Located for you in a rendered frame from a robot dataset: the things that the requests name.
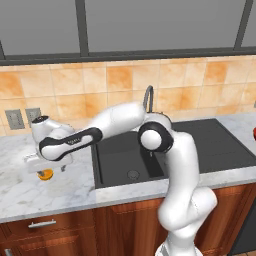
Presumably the silver drawer handle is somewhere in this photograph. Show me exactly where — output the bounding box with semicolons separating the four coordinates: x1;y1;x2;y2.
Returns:
27;218;57;230

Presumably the black sink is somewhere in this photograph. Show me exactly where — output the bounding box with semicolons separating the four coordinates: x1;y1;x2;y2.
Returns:
90;118;256;190

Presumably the black dishwasher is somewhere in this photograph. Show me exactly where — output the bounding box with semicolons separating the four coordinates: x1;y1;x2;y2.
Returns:
229;199;256;256

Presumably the orange round fruit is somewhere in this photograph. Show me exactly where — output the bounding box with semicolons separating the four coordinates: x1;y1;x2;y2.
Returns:
37;168;55;182

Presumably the grey wall socket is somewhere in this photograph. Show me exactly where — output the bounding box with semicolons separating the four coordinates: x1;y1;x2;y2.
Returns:
25;107;43;128
4;108;26;131

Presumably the brown wooden cupboard door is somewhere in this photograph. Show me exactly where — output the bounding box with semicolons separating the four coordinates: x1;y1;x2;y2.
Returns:
0;233;98;256

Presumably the brown wooden drawer front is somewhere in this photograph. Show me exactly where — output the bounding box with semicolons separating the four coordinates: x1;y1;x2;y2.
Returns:
0;209;97;242

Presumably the dark framed window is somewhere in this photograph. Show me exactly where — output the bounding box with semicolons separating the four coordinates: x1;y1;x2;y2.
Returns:
0;0;256;66

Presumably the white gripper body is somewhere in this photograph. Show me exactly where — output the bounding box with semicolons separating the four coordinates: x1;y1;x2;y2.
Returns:
22;152;75;175

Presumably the dark grey tap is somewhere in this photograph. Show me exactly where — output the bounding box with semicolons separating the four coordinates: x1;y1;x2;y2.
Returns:
142;85;155;114

